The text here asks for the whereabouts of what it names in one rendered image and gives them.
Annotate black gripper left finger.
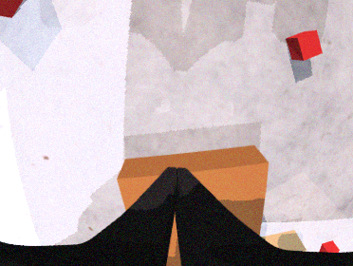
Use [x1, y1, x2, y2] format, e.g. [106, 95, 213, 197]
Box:
[0, 167, 177, 266]

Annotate orange square block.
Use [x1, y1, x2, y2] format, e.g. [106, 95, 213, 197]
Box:
[116, 145, 269, 266]

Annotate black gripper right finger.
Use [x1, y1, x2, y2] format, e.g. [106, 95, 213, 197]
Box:
[176, 168, 353, 266]

